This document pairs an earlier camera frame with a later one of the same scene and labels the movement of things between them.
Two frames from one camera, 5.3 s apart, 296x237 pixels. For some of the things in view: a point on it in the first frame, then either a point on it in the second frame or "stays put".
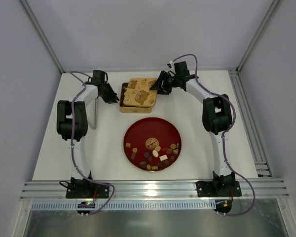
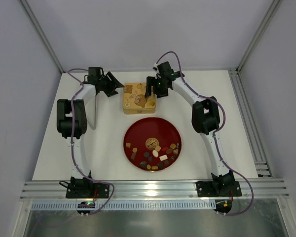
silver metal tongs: (94, 127) stays put
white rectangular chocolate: (163, 157) stays put
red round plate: (153, 144) stays put
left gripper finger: (111, 97) → (116, 83)
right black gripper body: (167, 81) stays put
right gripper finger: (159, 82) → (150, 80)
